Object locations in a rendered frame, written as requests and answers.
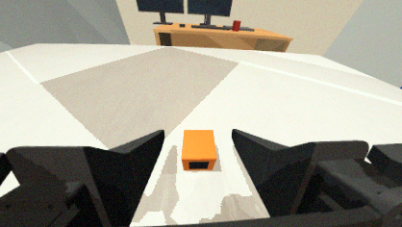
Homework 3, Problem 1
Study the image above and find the orange block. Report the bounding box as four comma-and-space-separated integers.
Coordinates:
181, 130, 216, 171

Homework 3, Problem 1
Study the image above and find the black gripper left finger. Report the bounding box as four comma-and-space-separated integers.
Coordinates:
5, 130, 164, 227

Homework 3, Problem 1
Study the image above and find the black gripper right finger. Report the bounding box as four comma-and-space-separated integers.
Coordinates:
232, 129, 369, 217

